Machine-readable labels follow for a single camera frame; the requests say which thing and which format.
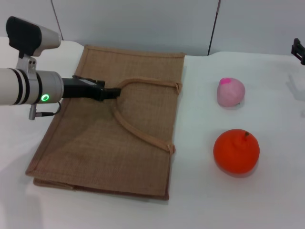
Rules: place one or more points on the brown jute handbag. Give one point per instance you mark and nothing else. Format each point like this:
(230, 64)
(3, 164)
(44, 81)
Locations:
(95, 143)

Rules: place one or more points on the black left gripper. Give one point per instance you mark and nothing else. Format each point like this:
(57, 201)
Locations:
(81, 89)

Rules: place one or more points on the orange fruit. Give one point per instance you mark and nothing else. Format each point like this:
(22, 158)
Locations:
(234, 155)

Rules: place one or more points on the pink peach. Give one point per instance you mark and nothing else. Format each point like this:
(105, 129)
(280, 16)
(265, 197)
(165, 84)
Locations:
(230, 94)

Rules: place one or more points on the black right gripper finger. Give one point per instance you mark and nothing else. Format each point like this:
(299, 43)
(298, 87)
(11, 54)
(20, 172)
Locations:
(299, 51)

